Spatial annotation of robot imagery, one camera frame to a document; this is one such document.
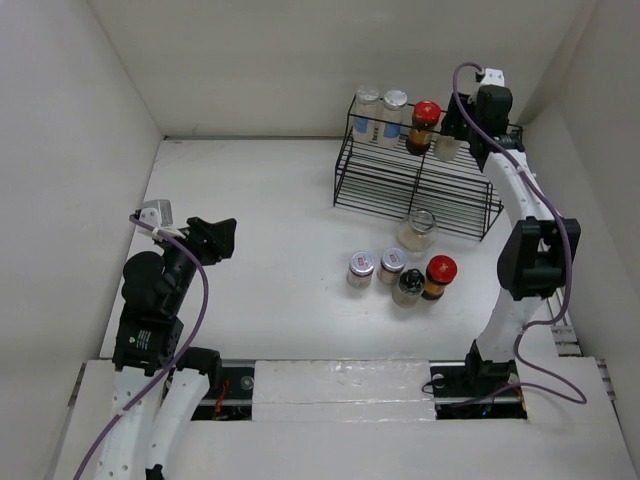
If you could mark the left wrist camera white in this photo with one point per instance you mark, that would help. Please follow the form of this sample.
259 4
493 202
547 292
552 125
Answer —
157 214

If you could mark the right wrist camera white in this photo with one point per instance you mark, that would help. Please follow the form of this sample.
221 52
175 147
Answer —
489 77

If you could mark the silver lid jar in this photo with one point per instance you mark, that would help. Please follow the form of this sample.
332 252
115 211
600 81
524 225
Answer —
392 264
361 269

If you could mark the black cap spice bottle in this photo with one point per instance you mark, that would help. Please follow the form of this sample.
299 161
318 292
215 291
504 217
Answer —
409 288

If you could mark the tall jar blue label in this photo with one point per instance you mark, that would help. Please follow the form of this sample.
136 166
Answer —
365 111
390 125

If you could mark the silver lid jar right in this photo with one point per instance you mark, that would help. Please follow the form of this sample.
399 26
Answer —
392 264

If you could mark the black wire rack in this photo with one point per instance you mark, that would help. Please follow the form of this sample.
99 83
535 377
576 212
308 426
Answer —
391 183

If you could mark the silver lid jar left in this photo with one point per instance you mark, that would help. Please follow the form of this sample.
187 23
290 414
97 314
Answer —
361 269

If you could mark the open clear glass jar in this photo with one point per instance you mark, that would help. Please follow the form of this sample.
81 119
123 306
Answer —
418 232

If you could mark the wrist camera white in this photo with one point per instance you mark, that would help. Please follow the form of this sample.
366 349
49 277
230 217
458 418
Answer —
489 77
157 214

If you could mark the black cap white powder bottle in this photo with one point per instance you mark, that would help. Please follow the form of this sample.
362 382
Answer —
446 148

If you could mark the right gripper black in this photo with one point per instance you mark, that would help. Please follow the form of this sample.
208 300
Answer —
448 118

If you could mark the red lid sauce jar front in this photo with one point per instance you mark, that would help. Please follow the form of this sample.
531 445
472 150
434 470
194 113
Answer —
440 272

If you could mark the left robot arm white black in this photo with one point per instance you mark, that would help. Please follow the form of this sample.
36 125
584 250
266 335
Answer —
160 377

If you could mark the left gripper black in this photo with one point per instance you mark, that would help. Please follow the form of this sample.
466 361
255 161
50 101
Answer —
219 233

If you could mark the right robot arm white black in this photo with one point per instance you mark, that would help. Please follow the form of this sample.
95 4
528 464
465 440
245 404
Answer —
536 259

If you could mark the red lid dark sauce jar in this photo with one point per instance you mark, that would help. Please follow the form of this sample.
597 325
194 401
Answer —
425 117

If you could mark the right side metal rail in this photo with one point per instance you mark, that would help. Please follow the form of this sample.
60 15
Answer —
563 333

